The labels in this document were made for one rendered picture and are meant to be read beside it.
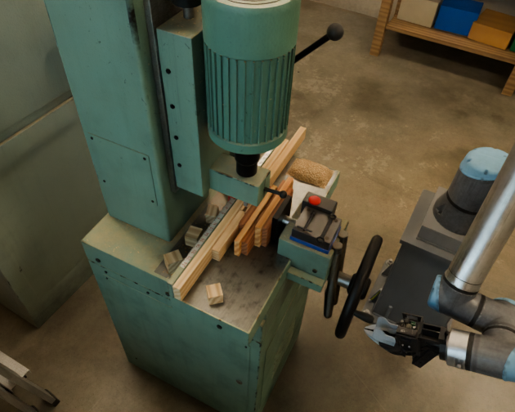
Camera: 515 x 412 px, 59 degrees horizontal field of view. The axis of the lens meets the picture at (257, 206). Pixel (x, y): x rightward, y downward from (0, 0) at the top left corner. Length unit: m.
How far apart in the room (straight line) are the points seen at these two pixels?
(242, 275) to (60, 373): 1.16
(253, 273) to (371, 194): 1.62
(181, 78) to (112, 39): 0.15
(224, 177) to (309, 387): 1.11
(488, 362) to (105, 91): 1.05
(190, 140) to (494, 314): 0.85
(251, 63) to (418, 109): 2.64
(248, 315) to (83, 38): 0.68
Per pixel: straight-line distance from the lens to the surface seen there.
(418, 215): 1.84
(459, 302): 1.27
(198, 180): 1.11
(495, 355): 1.21
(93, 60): 1.03
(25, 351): 2.20
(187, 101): 0.98
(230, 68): 0.86
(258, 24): 0.81
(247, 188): 1.10
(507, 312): 1.31
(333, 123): 3.11
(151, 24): 0.93
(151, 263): 1.28
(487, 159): 1.63
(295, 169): 1.35
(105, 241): 1.36
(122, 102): 1.04
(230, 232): 1.15
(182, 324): 1.40
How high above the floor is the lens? 1.83
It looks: 47 degrees down
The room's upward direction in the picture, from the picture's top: 3 degrees clockwise
